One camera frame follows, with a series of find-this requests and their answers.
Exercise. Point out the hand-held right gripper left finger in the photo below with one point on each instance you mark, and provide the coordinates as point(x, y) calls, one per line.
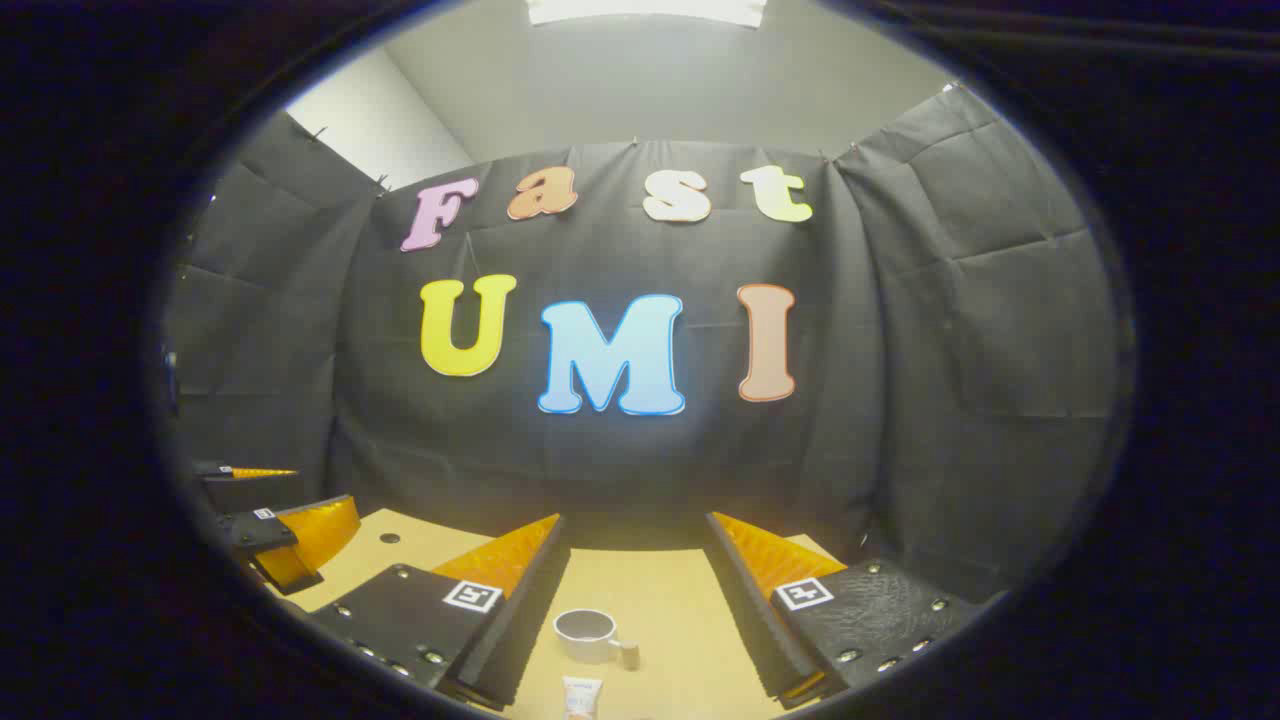
point(530, 610)

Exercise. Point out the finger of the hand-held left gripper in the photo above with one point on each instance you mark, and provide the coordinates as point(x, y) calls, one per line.
point(255, 532)
point(250, 492)

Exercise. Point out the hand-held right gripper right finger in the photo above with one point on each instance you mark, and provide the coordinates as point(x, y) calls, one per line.
point(750, 610)

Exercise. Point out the white toothpaste tube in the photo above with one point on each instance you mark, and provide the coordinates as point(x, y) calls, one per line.
point(582, 695)

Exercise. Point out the ceiling light panel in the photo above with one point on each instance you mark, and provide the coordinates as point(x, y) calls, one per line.
point(645, 10)

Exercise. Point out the wooden desktop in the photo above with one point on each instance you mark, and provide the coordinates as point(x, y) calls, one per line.
point(680, 620)

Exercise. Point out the black backdrop cloth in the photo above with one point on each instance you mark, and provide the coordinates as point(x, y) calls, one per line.
point(600, 470)

